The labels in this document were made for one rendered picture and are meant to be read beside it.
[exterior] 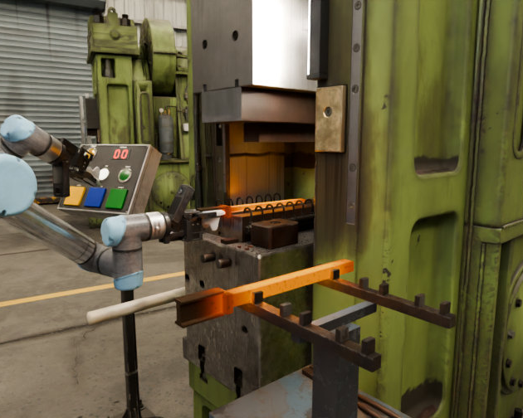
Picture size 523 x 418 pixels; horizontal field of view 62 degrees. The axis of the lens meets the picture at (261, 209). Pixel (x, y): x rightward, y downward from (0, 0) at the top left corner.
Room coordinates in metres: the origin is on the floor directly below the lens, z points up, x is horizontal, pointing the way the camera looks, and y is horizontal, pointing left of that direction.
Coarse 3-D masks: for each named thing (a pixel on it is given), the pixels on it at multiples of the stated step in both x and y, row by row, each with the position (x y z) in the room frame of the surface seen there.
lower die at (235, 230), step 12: (288, 204) 1.45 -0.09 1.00; (300, 204) 1.49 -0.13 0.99; (240, 216) 1.26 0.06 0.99; (252, 216) 1.28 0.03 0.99; (264, 216) 1.31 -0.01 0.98; (276, 216) 1.35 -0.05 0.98; (288, 216) 1.38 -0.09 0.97; (204, 228) 1.40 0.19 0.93; (228, 228) 1.30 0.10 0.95; (240, 228) 1.26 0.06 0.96; (300, 228) 1.42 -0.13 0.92; (240, 240) 1.26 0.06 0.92
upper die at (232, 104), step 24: (216, 96) 1.34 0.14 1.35; (240, 96) 1.25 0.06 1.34; (264, 96) 1.31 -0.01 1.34; (288, 96) 1.38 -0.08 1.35; (312, 96) 1.45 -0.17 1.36; (216, 120) 1.34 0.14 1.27; (240, 120) 1.26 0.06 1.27; (264, 120) 1.31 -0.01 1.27; (288, 120) 1.38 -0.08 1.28; (312, 120) 1.45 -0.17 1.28
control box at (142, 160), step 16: (96, 144) 1.71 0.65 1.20; (112, 144) 1.68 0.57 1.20; (128, 144) 1.65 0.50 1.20; (144, 144) 1.62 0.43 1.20; (96, 160) 1.67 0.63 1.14; (112, 160) 1.64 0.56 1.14; (128, 160) 1.61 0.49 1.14; (144, 160) 1.58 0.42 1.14; (112, 176) 1.60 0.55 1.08; (144, 176) 1.57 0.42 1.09; (128, 192) 1.53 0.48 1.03; (144, 192) 1.57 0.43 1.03; (64, 208) 1.60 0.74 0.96; (80, 208) 1.57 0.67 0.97; (96, 208) 1.54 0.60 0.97; (128, 208) 1.49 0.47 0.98; (144, 208) 1.56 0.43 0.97
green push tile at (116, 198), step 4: (112, 192) 1.55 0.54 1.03; (116, 192) 1.54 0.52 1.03; (120, 192) 1.53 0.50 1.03; (124, 192) 1.53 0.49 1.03; (112, 196) 1.54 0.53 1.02; (116, 196) 1.53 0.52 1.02; (120, 196) 1.52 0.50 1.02; (124, 196) 1.52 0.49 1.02; (108, 200) 1.53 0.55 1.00; (112, 200) 1.53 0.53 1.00; (116, 200) 1.52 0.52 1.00; (120, 200) 1.51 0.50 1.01; (124, 200) 1.51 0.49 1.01; (108, 204) 1.53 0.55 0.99; (112, 204) 1.52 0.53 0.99; (116, 204) 1.51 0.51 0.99; (120, 204) 1.50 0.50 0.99; (108, 208) 1.53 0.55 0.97; (112, 208) 1.52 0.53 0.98; (116, 208) 1.51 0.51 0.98; (120, 208) 1.50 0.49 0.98
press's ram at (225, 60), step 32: (192, 0) 1.43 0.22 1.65; (224, 0) 1.31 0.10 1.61; (256, 0) 1.22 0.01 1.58; (288, 0) 1.30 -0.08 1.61; (192, 32) 1.43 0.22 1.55; (224, 32) 1.31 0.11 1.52; (256, 32) 1.22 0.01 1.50; (288, 32) 1.30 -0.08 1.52; (224, 64) 1.31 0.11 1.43; (256, 64) 1.22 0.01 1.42; (288, 64) 1.31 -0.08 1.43
